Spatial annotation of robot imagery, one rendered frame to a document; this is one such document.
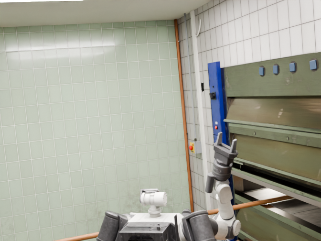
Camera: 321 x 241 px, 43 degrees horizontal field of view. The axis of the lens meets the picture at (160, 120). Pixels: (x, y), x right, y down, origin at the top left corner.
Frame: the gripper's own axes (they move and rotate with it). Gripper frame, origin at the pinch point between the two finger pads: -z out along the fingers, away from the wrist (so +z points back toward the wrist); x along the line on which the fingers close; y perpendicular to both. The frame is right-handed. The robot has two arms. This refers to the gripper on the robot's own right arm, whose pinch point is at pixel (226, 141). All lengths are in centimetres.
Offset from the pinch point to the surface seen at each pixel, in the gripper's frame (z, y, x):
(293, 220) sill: 59, 52, -18
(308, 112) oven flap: -6, 52, -11
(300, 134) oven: 8, 52, -9
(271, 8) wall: -48, 70, 33
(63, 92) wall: 50, 32, 193
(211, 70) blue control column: 11, 97, 89
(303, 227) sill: 56, 47, -27
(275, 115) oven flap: 8, 63, 12
